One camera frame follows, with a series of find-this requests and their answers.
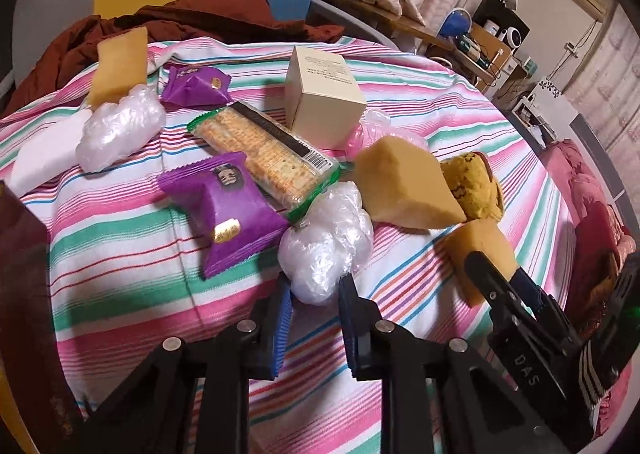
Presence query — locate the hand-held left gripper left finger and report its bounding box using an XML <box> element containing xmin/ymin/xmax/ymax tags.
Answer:
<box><xmin>80</xmin><ymin>274</ymin><xmax>296</xmax><ymax>454</ymax></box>

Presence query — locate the cream cardboard box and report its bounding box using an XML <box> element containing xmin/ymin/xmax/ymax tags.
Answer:
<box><xmin>285</xmin><ymin>45</ymin><xmax>368</xmax><ymax>150</ymax></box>

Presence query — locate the yellow sponge block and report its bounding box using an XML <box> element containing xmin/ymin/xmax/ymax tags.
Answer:
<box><xmin>87</xmin><ymin>26</ymin><xmax>149</xmax><ymax>110</ymax></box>
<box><xmin>445</xmin><ymin>221</ymin><xmax>518</xmax><ymax>307</ymax></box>

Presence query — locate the brown padded jacket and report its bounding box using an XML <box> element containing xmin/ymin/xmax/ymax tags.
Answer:
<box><xmin>5</xmin><ymin>0</ymin><xmax>346</xmax><ymax>110</ymax></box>

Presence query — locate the small purple snack packet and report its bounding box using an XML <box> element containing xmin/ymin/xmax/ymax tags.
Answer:
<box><xmin>160</xmin><ymin>65</ymin><xmax>233</xmax><ymax>110</ymax></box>

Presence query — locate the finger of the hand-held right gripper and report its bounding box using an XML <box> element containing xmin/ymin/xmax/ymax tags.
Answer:
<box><xmin>510</xmin><ymin>268</ymin><xmax>561</xmax><ymax>325</ymax></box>
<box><xmin>462</xmin><ymin>251</ymin><xmax>538</xmax><ymax>335</ymax></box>

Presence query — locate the large yellow sponge wedge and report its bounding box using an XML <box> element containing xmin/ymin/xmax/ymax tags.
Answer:
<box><xmin>352</xmin><ymin>135</ymin><xmax>468</xmax><ymax>231</ymax></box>

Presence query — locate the large purple snack packet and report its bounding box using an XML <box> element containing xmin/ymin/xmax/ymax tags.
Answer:
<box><xmin>157</xmin><ymin>151</ymin><xmax>291</xmax><ymax>281</ymax></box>

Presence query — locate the pink plastic bag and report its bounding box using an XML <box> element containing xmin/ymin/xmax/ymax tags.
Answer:
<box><xmin>345</xmin><ymin>109</ymin><xmax>431</xmax><ymax>165</ymax></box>

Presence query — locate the white foam block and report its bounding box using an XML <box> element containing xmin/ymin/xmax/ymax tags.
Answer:
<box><xmin>7</xmin><ymin>111</ymin><xmax>93</xmax><ymax>197</ymax></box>

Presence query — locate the pink quilt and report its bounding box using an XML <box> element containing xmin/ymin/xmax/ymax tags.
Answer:
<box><xmin>545</xmin><ymin>139</ymin><xmax>636</xmax><ymax>335</ymax></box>

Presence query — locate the dark red gold-lined box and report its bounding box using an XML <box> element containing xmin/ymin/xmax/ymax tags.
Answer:
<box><xmin>0</xmin><ymin>179</ymin><xmax>83</xmax><ymax>454</ymax></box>

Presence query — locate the green cracker packet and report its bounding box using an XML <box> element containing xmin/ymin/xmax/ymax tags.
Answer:
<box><xmin>187</xmin><ymin>101</ymin><xmax>342</xmax><ymax>222</ymax></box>

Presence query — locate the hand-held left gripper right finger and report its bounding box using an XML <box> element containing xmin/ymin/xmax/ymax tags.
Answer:
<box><xmin>337</xmin><ymin>274</ymin><xmax>571</xmax><ymax>454</ymax></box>

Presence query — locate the yellow plush toy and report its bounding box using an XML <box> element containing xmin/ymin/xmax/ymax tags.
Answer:
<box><xmin>440</xmin><ymin>151</ymin><xmax>505</xmax><ymax>222</ymax></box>

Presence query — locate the clear plastic bag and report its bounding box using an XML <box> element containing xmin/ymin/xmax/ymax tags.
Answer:
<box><xmin>76</xmin><ymin>84</ymin><xmax>167</xmax><ymax>173</ymax></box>
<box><xmin>278</xmin><ymin>181</ymin><xmax>375</xmax><ymax>306</ymax></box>

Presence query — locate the black cabinet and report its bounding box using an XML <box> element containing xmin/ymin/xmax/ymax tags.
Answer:
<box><xmin>472</xmin><ymin>0</ymin><xmax>531</xmax><ymax>52</ymax></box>

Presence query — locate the wooden side desk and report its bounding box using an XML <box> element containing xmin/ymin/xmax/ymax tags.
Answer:
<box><xmin>320</xmin><ymin>0</ymin><xmax>501</xmax><ymax>90</ymax></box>

